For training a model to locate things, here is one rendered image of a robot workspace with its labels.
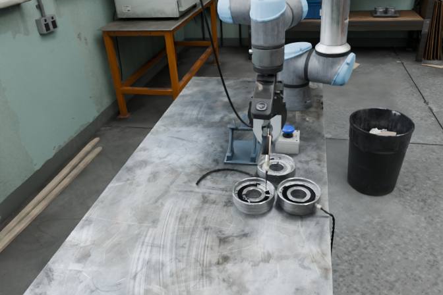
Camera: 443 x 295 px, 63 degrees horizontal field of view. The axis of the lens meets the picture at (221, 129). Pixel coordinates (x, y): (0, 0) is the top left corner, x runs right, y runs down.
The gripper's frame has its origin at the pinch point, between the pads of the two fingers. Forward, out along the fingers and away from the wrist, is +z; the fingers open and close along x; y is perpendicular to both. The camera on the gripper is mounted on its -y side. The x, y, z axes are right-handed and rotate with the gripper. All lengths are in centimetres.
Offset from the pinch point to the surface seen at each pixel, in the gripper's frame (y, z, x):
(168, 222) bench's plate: -18.4, 13.1, 22.3
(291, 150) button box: 14.7, 11.9, -6.0
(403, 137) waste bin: 96, 53, -62
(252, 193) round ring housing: -6.9, 11.7, 3.3
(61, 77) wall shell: 132, 37, 155
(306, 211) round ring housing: -12.3, 11.3, -10.3
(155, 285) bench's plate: -35.8, 13.1, 19.1
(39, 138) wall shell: 94, 64, 156
